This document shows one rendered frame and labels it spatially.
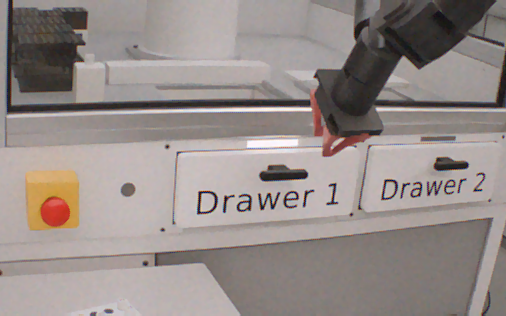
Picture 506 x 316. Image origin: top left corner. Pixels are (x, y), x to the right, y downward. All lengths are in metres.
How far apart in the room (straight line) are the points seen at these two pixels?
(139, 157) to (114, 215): 0.09
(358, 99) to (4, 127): 0.46
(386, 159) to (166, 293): 0.42
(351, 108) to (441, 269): 0.58
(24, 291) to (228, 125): 0.38
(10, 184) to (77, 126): 0.12
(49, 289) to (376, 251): 0.58
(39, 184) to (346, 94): 0.41
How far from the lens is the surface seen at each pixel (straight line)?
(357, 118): 0.87
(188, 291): 0.97
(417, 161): 1.17
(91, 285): 0.97
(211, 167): 0.99
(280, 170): 1.00
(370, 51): 0.80
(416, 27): 0.78
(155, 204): 1.01
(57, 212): 0.90
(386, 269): 1.27
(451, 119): 1.21
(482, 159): 1.26
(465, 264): 1.40
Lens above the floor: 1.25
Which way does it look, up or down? 19 degrees down
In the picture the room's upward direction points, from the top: 6 degrees clockwise
